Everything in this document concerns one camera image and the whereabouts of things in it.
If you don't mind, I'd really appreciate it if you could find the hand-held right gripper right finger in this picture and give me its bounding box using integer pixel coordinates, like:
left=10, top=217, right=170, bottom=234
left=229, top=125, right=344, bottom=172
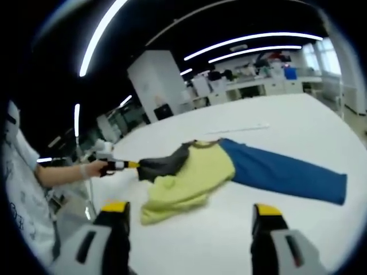
left=250, top=202, right=328, bottom=275

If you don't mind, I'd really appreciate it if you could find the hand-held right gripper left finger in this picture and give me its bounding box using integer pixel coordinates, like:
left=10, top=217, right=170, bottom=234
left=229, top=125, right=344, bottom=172
left=48, top=201, right=136, bottom=275

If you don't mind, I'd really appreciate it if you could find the yellow garment with grey and blue sleeves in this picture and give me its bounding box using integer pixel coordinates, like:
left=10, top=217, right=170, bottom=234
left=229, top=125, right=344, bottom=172
left=136, top=137, right=348, bottom=226

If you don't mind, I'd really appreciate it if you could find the person's left hand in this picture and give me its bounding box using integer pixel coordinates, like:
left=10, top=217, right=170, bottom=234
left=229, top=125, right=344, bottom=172
left=79, top=159, right=108, bottom=180

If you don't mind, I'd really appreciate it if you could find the black floor box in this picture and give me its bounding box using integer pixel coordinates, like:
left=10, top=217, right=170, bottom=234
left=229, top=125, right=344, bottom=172
left=153, top=104, right=174, bottom=121

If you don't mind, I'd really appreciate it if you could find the white square pillar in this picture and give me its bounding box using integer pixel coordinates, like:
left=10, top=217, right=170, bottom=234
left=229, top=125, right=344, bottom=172
left=127, top=49, right=188, bottom=123

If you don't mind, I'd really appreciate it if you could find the white worn device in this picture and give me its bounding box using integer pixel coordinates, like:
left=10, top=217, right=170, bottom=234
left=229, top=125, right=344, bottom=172
left=5, top=99, right=23, bottom=136

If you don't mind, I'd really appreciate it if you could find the white tall appliance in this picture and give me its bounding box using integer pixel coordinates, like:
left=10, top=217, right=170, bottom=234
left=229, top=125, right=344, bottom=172
left=194, top=76, right=212, bottom=97

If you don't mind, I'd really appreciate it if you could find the white ceiling light strip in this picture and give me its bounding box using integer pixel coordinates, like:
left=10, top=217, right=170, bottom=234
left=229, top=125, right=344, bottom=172
left=208, top=45, right=303, bottom=64
left=79, top=0, right=130, bottom=78
left=183, top=32, right=324, bottom=61

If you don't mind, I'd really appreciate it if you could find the white cabinet row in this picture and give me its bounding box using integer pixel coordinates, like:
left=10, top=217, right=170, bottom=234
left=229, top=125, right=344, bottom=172
left=191, top=74, right=314, bottom=109

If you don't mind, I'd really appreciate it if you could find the blue storage bin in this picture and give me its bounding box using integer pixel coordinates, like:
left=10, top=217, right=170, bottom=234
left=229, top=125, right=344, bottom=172
left=283, top=66, right=298, bottom=80

